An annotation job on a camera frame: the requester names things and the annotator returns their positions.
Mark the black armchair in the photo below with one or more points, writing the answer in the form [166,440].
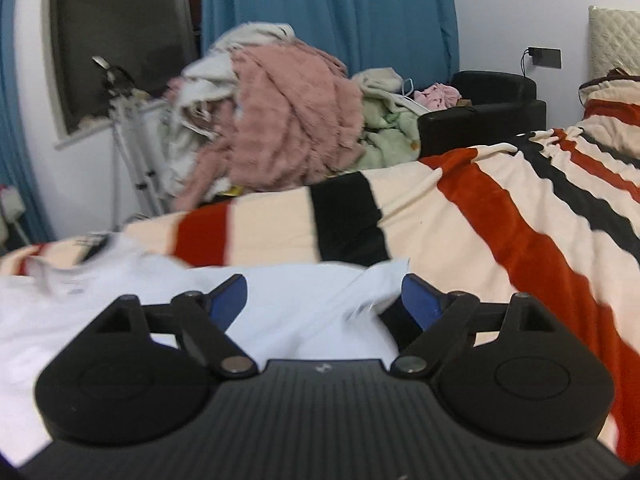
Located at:
[492,110]

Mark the striped blanket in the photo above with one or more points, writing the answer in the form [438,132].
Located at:
[500,220]

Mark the beige garment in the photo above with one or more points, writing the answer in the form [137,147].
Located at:
[377,82]

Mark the black wall socket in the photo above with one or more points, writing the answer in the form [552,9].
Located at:
[545,57]

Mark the striped pillow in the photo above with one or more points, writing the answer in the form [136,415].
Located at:
[612,102]

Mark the white tripod stand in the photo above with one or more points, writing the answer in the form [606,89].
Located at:
[131,145]

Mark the beige quilted headboard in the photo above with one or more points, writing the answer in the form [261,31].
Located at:
[614,42]

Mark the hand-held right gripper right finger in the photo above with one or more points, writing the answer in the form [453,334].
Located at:
[419,301]

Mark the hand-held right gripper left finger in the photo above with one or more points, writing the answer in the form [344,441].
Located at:
[229,301]

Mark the white cloth pile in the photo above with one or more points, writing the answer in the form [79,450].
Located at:
[210,80]

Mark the white t-shirt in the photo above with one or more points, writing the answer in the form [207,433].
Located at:
[150,310]

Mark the light green garment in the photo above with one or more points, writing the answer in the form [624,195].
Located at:
[392,135]

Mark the pink fluffy blanket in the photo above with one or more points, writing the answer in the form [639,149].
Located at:
[280,125]

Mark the blue curtain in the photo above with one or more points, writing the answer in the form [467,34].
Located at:
[17,110]
[330,15]

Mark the pink small garment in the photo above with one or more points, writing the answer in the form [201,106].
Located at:
[439,96]

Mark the dark window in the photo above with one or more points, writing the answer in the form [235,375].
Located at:
[117,35]

